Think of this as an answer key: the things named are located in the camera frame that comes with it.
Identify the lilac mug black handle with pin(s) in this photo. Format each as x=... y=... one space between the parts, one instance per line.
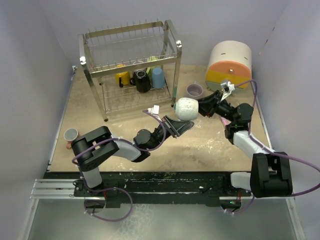
x=138 y=62

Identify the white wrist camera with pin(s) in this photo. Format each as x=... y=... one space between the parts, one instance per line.
x=155 y=110
x=227 y=88

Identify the lilac mug near rack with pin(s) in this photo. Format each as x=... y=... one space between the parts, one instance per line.
x=194 y=90

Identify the pink marker pen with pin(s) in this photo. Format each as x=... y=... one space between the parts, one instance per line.
x=224 y=121

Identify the steel two-tier dish rack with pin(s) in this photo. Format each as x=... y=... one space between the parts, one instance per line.
x=106 y=52

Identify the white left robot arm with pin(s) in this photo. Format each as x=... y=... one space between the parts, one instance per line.
x=95 y=147

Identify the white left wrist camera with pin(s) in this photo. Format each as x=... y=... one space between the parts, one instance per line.
x=155 y=110

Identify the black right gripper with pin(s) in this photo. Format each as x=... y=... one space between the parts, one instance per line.
x=208 y=108

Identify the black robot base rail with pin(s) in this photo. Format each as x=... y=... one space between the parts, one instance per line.
x=209 y=188

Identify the blue cup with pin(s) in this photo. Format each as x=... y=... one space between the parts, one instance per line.
x=158 y=78

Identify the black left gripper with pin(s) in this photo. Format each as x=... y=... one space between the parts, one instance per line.
x=180 y=126

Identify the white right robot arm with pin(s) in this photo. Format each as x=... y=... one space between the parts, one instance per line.
x=270 y=174

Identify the yellow mug black handle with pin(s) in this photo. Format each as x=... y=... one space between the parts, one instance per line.
x=123 y=78

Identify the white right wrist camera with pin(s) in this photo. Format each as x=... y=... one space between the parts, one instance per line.
x=227 y=88

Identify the round cream drawer cabinet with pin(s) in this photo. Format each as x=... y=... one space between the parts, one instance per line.
x=229 y=60

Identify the terracotta mug white inside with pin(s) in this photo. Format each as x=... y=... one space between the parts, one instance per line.
x=70 y=135

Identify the black mug cream inside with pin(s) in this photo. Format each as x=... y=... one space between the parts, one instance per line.
x=141 y=80

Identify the aluminium frame rail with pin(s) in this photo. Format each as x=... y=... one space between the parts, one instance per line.
x=53 y=189

